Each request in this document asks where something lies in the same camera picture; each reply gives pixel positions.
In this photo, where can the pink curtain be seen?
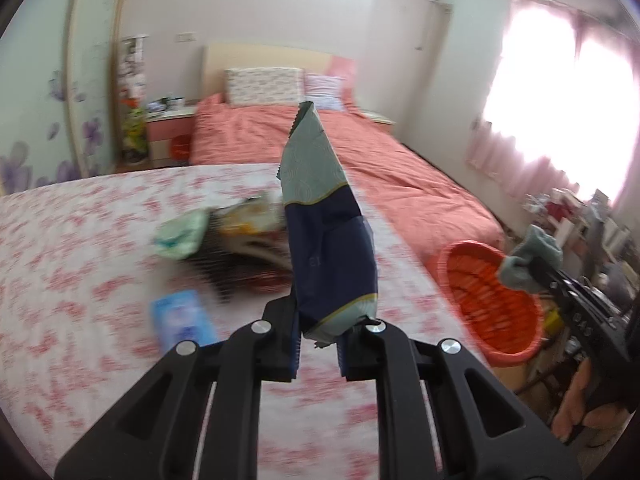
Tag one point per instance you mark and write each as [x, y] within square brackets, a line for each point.
[565, 110]

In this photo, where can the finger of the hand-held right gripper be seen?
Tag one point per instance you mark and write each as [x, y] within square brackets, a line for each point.
[547, 272]

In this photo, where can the green and navy snack packet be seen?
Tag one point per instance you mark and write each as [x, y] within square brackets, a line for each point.
[325, 240]

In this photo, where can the wardrobe doors with purple flowers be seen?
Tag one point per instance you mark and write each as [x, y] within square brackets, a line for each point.
[55, 85]

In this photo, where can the orange slatted basket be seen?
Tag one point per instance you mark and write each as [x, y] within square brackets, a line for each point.
[485, 305]

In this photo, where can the pink striped pillow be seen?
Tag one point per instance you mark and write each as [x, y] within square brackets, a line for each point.
[325, 91]

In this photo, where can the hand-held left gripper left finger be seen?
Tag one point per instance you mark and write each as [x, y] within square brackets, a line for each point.
[292, 360]

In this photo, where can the wall switch plate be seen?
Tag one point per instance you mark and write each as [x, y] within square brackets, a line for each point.
[184, 37]

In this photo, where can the white red floral blanket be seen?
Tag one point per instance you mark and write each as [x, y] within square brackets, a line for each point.
[75, 270]

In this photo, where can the blue tissue pack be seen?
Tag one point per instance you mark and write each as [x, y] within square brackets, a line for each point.
[182, 322]

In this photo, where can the cluttered white rack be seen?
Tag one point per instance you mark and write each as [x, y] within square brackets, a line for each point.
[590, 225]

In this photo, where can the floral print pillow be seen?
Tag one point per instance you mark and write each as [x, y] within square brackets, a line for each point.
[262, 86]

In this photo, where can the person's right hand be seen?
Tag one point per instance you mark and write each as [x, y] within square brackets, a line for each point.
[575, 400]

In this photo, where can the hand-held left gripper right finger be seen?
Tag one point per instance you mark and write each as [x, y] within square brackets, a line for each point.
[343, 360]

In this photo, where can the grey-green sock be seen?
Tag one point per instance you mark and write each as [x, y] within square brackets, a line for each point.
[530, 255]

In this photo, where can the coral duvet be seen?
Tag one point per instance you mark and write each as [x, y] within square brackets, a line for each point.
[400, 175]

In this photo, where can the yellow snack packet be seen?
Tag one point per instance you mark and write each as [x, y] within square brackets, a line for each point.
[250, 217]

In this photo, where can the pale green packet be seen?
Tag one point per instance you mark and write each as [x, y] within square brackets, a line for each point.
[180, 235]

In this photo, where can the white tall cabinet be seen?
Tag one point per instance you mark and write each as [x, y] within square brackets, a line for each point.
[412, 70]

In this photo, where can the pink white nightstand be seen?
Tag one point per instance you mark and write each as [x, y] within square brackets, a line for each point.
[167, 127]

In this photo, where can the beige and pink headboard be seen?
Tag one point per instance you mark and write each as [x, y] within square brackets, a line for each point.
[260, 57]

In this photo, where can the beige bedside table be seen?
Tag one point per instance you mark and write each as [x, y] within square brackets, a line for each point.
[381, 119]

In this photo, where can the black beaded pouch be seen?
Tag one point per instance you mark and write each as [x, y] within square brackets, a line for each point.
[235, 270]

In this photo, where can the clear tube of plush toys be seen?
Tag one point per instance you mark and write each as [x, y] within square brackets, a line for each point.
[132, 110]

